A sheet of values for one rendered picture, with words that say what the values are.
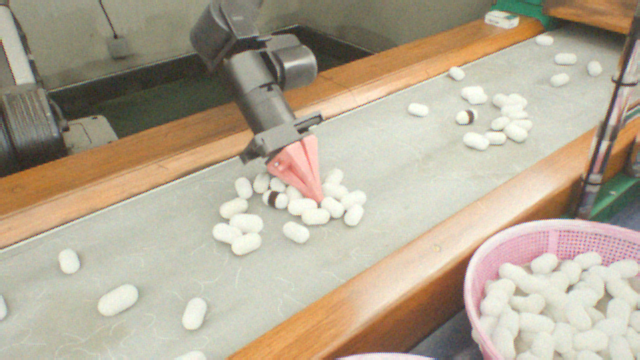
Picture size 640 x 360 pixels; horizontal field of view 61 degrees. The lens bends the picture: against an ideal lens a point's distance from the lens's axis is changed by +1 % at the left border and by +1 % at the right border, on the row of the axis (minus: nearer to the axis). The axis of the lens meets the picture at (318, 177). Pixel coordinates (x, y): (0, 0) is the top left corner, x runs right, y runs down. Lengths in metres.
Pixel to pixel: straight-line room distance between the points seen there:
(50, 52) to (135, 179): 2.00
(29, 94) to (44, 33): 1.74
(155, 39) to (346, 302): 2.45
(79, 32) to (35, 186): 2.01
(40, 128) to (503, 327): 0.69
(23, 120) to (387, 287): 0.60
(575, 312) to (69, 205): 0.57
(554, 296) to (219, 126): 0.50
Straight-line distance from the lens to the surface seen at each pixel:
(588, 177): 0.73
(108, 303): 0.56
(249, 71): 0.67
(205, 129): 0.81
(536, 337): 0.56
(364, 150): 0.79
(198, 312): 0.54
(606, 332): 0.60
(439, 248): 0.59
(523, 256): 0.65
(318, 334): 0.50
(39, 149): 0.91
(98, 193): 0.72
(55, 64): 2.72
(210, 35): 0.70
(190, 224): 0.66
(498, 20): 1.28
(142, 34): 2.84
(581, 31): 1.40
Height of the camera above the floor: 1.14
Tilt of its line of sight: 34 degrees down
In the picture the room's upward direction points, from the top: straight up
